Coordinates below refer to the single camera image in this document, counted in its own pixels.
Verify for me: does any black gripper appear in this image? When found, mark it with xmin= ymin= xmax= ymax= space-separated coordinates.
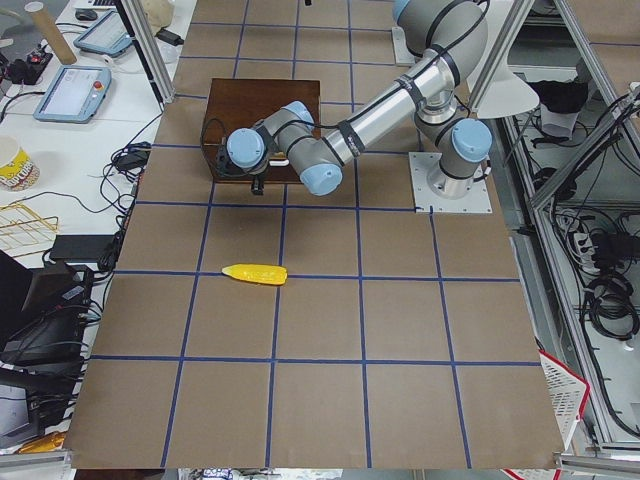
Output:
xmin=219 ymin=153 xmax=265 ymax=195

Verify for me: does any wooden drawer with white handle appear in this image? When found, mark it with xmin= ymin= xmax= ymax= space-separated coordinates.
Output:
xmin=201 ymin=143 xmax=301 ymax=184

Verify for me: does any yellow plastic corn cob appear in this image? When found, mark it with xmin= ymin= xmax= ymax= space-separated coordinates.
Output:
xmin=221 ymin=263 xmax=288 ymax=286

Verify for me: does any dark wooden drawer cabinet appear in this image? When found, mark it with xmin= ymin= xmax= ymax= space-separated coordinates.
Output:
xmin=200 ymin=77 xmax=321 ymax=183

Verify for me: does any black power adapter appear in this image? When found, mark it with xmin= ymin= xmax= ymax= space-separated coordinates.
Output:
xmin=156 ymin=28 xmax=184 ymax=46

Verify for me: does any blue teach pendant near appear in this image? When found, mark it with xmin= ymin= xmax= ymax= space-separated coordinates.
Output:
xmin=33 ymin=66 xmax=112 ymax=124

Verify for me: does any blue teach pendant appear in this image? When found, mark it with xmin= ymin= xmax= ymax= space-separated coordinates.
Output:
xmin=33 ymin=66 xmax=112 ymax=124
xmin=73 ymin=10 xmax=132 ymax=57

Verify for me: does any blue teach pendant far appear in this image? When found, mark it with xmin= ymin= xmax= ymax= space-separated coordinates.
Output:
xmin=73 ymin=10 xmax=132 ymax=57

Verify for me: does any yellow popcorn paper cup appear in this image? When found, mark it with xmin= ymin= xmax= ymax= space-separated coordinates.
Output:
xmin=0 ymin=135 xmax=40 ymax=191

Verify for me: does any cardboard tube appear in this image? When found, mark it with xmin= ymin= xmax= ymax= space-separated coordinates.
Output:
xmin=24 ymin=1 xmax=77 ymax=65

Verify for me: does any white red plastic basket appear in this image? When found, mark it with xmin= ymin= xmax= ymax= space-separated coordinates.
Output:
xmin=539 ymin=350 xmax=590 ymax=451

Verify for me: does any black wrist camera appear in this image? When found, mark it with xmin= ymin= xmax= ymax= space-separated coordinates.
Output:
xmin=215 ymin=145 xmax=234 ymax=178

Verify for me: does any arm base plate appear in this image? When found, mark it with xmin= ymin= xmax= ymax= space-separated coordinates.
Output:
xmin=408 ymin=152 xmax=492 ymax=215
xmin=391 ymin=26 xmax=415 ymax=67

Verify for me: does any aluminium frame post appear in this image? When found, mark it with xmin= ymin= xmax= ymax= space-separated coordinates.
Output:
xmin=115 ymin=0 xmax=175 ymax=105

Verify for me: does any gold wire rack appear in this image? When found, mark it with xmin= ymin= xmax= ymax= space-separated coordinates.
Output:
xmin=0 ymin=203 xmax=59 ymax=257

